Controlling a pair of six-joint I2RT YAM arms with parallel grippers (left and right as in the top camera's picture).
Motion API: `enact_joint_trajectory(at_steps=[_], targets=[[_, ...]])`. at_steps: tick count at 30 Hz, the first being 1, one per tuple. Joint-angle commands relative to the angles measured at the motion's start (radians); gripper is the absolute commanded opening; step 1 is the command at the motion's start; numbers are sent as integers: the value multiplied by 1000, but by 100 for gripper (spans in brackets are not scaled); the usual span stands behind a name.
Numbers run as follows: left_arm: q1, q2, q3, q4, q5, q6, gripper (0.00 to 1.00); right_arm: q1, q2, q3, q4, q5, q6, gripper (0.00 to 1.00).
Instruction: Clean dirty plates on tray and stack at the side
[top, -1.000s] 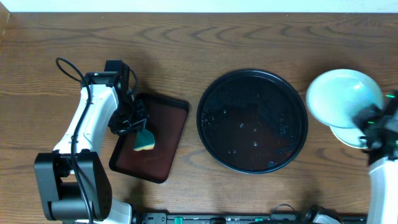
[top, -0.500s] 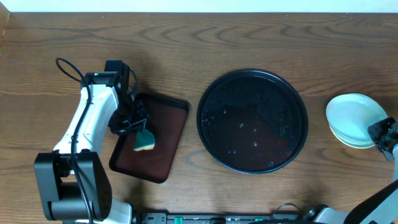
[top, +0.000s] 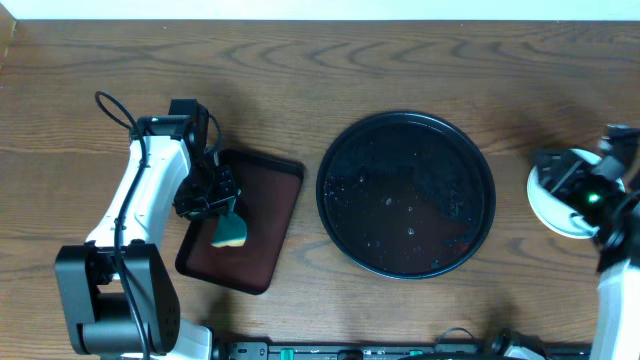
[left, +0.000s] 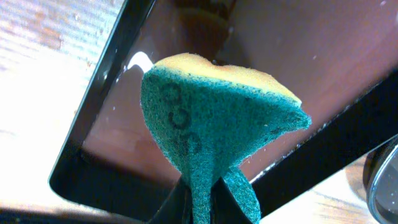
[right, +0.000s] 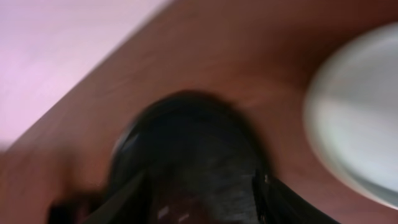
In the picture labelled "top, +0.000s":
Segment pale green plate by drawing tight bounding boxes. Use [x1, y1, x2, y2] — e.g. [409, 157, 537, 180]
[526, 149, 629, 243]

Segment green sponge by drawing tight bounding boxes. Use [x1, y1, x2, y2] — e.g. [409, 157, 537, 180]
[211, 212, 248, 248]

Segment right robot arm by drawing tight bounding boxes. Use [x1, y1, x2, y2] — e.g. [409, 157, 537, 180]
[527, 125, 639, 360]

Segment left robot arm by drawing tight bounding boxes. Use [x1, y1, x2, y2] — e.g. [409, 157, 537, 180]
[54, 112, 247, 359]

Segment black rectangular tray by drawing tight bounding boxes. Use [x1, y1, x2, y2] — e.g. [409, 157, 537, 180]
[175, 149, 304, 295]

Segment black round tray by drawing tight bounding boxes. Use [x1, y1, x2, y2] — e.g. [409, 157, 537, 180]
[316, 111, 496, 280]

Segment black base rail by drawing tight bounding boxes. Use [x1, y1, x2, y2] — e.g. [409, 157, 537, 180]
[214, 327, 596, 360]

